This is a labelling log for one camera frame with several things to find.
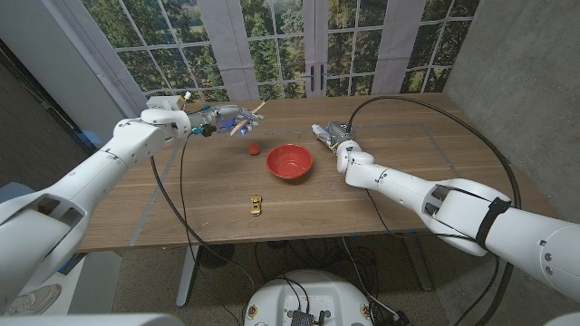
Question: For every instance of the printed window backdrop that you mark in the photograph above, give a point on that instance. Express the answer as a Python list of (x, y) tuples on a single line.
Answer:
[(226, 45)]

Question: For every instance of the black round fan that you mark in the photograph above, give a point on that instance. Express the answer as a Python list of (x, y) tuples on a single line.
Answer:
[(216, 256)]

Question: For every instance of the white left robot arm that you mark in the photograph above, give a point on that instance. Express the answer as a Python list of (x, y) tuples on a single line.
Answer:
[(90, 181)]

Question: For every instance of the red bowl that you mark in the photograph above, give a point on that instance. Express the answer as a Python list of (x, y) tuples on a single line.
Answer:
[(290, 160)]

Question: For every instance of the white shoe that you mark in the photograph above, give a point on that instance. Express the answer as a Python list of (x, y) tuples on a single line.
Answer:
[(34, 300)]

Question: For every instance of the white table leg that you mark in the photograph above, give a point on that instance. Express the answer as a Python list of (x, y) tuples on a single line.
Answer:
[(419, 267), (186, 276)]

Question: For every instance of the white robot torso base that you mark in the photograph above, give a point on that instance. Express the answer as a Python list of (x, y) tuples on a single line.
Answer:
[(308, 294)]

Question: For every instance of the blue chair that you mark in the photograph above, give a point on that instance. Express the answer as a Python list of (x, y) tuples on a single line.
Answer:
[(6, 188)]

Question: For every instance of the yellow toy car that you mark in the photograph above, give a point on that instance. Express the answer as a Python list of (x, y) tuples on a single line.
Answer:
[(256, 205)]

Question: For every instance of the white power strip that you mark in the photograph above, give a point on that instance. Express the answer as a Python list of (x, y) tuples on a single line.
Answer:
[(161, 102)]

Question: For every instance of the wooden toothbrush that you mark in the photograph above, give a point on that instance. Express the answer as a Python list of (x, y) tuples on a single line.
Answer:
[(260, 107)]

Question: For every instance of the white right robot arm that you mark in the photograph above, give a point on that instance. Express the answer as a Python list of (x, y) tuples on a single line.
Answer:
[(453, 204)]

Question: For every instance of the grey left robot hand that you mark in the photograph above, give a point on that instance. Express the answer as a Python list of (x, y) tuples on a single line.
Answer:
[(226, 111)]

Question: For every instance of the white toothpaste tube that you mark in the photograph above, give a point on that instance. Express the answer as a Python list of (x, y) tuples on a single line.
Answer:
[(318, 130)]

